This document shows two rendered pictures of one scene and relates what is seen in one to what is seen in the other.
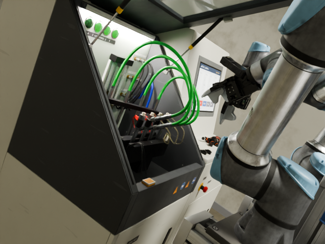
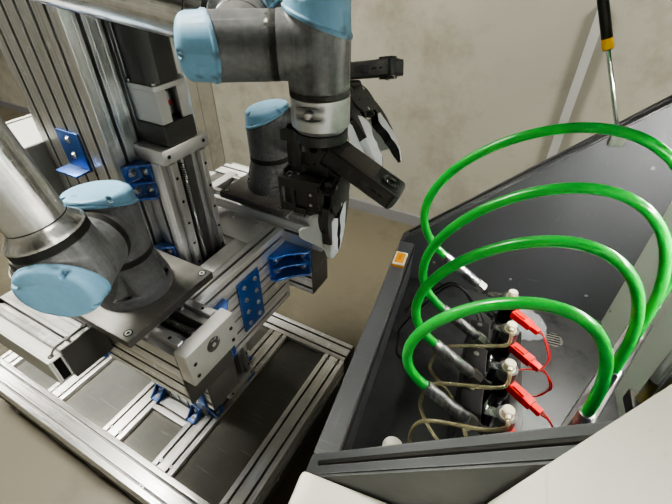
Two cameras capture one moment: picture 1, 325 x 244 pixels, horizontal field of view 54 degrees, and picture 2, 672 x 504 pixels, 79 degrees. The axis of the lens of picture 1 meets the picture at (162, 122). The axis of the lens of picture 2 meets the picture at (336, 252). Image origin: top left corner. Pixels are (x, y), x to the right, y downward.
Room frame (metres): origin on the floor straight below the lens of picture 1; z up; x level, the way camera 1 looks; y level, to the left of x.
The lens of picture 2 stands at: (1.87, -0.26, 1.62)
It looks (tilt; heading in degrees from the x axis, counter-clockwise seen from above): 38 degrees down; 176
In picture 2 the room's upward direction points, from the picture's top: straight up
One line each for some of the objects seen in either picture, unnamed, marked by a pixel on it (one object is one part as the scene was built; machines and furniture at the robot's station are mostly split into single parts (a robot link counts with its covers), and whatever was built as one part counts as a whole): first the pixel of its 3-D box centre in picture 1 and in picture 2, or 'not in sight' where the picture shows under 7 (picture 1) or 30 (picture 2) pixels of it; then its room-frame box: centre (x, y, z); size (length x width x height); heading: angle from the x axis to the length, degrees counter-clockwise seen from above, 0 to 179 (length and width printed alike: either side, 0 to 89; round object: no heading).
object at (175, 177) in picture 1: (166, 190); (375, 345); (1.27, -0.13, 0.87); 0.62 x 0.04 x 0.16; 156
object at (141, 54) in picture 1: (134, 77); not in sight; (1.70, 0.23, 1.20); 0.13 x 0.03 x 0.31; 156
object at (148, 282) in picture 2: not in sight; (127, 266); (1.21, -0.63, 1.09); 0.15 x 0.15 x 0.10
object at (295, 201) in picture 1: (286, 187); (270, 128); (0.80, -0.36, 1.20); 0.13 x 0.12 x 0.14; 81
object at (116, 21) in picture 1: (124, 24); not in sight; (1.48, 0.33, 1.43); 0.54 x 0.03 x 0.02; 156
